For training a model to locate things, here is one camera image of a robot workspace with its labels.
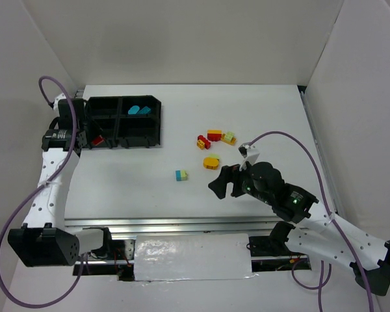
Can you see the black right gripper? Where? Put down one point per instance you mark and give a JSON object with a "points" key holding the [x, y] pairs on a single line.
{"points": [[235, 181]]}

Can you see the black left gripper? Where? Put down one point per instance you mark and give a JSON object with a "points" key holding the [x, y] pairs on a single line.
{"points": [[93, 130]]}

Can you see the red flower print lego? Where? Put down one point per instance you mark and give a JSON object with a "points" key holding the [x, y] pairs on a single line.
{"points": [[98, 140]]}

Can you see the yellow oval lego brick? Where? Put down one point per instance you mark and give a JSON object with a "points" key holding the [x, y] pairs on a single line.
{"points": [[211, 163]]}

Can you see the light green curved lego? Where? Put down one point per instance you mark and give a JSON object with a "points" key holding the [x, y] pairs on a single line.
{"points": [[215, 156]]}

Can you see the teal oval lego brick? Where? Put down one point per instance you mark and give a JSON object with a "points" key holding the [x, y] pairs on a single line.
{"points": [[133, 110]]}

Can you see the teal long lego brick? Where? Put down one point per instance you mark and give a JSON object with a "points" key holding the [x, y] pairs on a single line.
{"points": [[144, 110]]}

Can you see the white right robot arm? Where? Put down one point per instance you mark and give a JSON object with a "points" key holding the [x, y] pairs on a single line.
{"points": [[306, 227]]}

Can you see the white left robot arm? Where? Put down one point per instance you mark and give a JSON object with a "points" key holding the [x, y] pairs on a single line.
{"points": [[43, 240]]}

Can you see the black four-compartment sorting tray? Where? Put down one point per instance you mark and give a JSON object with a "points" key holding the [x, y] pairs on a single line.
{"points": [[127, 131]]}

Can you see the yellow flat lego plate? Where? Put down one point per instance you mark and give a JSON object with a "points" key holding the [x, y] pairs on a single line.
{"points": [[232, 143]]}

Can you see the red long lego brick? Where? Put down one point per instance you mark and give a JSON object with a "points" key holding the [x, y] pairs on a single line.
{"points": [[205, 140]]}

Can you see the teal and green lego block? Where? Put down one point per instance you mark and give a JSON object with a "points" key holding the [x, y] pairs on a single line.
{"points": [[181, 175]]}

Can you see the light green square lego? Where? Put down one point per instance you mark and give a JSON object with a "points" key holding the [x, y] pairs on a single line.
{"points": [[228, 136]]}

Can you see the yellow smiley face lego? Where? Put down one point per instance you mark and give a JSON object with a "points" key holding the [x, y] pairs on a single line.
{"points": [[201, 144]]}

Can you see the red and yellow curved lego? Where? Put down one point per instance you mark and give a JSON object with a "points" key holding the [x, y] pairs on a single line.
{"points": [[214, 135]]}

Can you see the white cover panel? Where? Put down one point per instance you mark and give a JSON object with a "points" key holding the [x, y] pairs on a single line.
{"points": [[192, 257]]}

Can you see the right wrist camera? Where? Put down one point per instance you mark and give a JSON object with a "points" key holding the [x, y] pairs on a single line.
{"points": [[250, 154]]}

